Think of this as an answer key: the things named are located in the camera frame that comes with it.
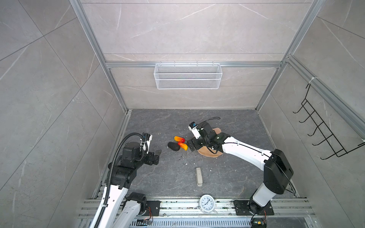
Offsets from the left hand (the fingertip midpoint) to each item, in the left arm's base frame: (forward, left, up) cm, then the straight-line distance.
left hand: (151, 145), depth 73 cm
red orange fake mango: (+16, -14, -19) cm, 29 cm away
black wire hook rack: (-6, -84, +12) cm, 85 cm away
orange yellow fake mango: (+9, -17, -17) cm, 26 cm away
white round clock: (-25, -28, -18) cm, 42 cm away
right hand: (+9, -23, -9) cm, 26 cm away
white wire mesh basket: (+52, -22, +8) cm, 57 cm away
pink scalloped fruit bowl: (+4, -30, -16) cm, 35 cm away
